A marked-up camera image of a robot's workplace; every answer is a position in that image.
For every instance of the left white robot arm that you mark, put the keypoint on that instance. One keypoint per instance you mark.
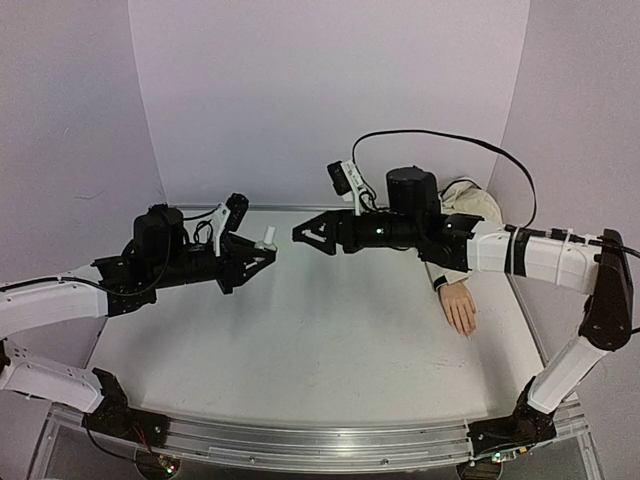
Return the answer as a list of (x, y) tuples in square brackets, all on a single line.
[(55, 299)]

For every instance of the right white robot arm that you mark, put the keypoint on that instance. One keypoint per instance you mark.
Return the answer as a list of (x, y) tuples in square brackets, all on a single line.
[(594, 266)]

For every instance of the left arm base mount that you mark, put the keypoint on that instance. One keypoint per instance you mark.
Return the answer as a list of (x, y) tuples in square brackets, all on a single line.
[(115, 418)]

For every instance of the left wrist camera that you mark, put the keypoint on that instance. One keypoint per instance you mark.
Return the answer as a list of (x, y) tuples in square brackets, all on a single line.
[(227, 219)]

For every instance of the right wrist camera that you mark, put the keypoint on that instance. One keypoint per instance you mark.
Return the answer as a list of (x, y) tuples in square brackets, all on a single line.
[(349, 184)]

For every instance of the beige jacket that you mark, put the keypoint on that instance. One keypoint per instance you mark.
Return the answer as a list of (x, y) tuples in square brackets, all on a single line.
[(466, 197)]

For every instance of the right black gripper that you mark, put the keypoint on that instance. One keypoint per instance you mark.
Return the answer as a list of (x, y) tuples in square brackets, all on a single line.
[(345, 231)]

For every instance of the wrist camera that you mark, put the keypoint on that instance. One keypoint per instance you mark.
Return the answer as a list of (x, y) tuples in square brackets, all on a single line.
[(349, 184), (227, 219)]

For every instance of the aluminium front rail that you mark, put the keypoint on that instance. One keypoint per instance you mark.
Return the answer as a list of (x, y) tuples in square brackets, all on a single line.
[(210, 448)]

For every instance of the mannequin hand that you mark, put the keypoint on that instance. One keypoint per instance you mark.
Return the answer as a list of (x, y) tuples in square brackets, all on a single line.
[(458, 307)]

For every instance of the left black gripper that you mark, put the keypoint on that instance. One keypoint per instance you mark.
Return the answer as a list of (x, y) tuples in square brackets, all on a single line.
[(238, 275)]

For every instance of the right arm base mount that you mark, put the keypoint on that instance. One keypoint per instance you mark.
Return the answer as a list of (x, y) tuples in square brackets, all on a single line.
[(525, 427)]

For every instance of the white nail polish bottle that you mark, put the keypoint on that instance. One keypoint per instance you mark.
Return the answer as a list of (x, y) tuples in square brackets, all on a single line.
[(267, 242)]

